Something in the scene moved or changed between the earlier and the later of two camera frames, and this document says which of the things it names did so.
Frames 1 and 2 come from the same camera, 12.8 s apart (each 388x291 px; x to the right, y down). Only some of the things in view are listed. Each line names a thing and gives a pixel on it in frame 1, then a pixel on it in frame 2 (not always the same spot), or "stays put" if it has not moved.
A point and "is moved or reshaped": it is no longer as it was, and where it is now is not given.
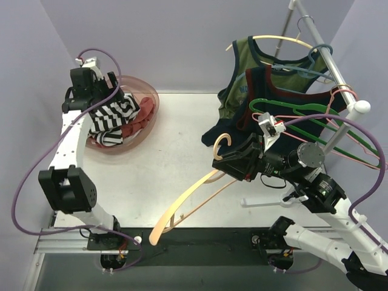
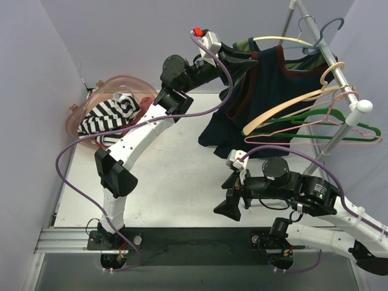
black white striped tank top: (107, 119) stays put
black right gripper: (248, 157) to (242, 188)
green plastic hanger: (299, 107) is moved or reshaped
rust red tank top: (146, 110) stays put
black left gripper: (101, 88) to (225, 66)
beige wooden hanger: (216, 176) to (316, 93)
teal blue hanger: (304, 72) to (312, 50)
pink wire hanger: (333, 120) to (328, 117)
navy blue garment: (267, 111) is moved or reshaped
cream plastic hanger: (301, 41) stays put
